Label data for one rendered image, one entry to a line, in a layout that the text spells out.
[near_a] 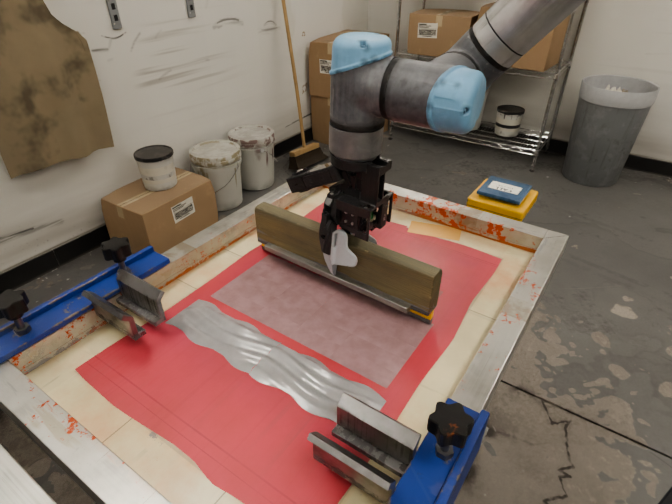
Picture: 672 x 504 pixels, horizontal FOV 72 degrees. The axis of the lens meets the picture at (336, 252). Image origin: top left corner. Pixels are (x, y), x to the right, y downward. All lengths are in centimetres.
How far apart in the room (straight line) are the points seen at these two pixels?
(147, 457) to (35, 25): 215
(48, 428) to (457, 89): 60
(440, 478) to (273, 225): 50
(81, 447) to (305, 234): 43
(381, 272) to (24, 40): 209
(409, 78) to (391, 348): 37
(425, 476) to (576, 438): 144
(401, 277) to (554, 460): 125
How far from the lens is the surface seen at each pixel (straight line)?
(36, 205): 271
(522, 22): 66
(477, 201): 112
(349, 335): 71
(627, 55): 399
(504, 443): 183
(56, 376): 76
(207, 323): 75
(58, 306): 80
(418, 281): 69
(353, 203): 67
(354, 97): 60
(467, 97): 56
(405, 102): 58
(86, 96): 267
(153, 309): 74
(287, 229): 81
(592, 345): 231
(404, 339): 71
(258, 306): 77
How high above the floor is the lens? 145
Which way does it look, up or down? 34 degrees down
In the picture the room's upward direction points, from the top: straight up
